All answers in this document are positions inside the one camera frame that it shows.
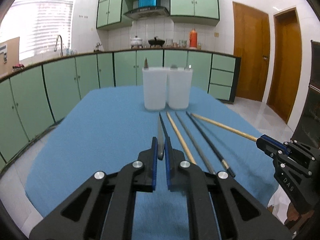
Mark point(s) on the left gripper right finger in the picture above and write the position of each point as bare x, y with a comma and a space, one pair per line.
218, 206

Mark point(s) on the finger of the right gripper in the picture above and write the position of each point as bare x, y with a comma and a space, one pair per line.
270, 146

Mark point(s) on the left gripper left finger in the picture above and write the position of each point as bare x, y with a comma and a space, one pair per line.
103, 206

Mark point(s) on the black chopstick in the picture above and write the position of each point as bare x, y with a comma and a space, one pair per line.
166, 137
213, 147

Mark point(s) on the wooden chopstick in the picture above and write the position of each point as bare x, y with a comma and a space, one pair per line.
181, 140
230, 129

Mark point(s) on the grey chopstick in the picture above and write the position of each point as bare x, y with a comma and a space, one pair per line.
197, 147
160, 138

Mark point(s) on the black plastic spoon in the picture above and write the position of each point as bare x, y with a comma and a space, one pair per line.
146, 65

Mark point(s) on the green base kitchen cabinets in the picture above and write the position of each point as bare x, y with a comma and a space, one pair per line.
40, 95

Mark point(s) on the person's right hand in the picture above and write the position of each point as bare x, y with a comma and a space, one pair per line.
295, 220

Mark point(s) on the brown wooden door far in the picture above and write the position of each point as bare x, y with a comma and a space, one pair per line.
287, 63

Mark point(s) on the brown wooden door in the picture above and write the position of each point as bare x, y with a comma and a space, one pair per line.
252, 45
287, 63

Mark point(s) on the blue table mat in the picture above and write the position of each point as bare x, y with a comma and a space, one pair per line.
109, 127

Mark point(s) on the brown wooden door near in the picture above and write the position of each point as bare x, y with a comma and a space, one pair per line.
252, 45

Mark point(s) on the white two-compartment utensil holder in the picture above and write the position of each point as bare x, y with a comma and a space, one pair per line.
165, 87

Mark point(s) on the orange thermos flask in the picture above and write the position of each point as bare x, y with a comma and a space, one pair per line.
193, 38

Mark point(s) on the glass jars on counter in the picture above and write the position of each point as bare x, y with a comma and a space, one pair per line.
170, 43

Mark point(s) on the metal kettle on counter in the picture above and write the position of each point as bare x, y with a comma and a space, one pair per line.
97, 47

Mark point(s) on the black wok with lid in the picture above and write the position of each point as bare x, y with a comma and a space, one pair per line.
156, 42

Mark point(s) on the chrome sink faucet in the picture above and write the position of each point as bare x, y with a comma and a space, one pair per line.
59, 45

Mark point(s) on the white lidded pot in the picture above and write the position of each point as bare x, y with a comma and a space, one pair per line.
136, 42

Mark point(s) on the black range hood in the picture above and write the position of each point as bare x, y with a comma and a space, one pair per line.
147, 12

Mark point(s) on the cardboard box on counter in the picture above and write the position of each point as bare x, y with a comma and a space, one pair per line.
9, 55

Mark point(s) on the window with white blinds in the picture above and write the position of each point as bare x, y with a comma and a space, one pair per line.
38, 23

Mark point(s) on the green upper wall cabinets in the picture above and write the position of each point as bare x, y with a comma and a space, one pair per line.
110, 13

